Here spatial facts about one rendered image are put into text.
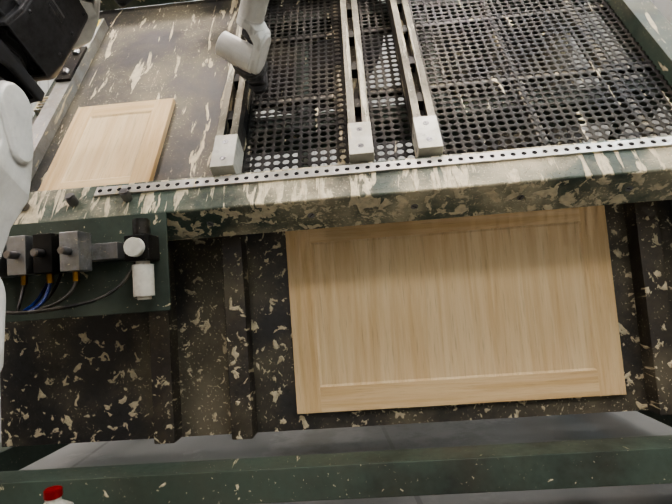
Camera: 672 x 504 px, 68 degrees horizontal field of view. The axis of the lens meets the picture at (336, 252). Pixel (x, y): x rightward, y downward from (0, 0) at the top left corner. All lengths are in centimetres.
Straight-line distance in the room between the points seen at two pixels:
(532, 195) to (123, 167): 109
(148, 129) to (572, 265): 128
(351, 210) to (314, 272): 28
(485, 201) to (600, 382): 61
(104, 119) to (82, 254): 60
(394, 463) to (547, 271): 67
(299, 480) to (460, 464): 38
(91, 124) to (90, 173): 23
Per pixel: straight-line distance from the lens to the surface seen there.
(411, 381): 144
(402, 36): 171
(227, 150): 135
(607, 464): 137
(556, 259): 151
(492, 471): 130
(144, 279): 122
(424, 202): 123
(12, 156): 104
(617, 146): 139
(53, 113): 182
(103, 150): 161
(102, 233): 134
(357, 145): 129
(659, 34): 187
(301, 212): 123
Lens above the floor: 59
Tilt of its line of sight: 4 degrees up
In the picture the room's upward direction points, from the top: 4 degrees counter-clockwise
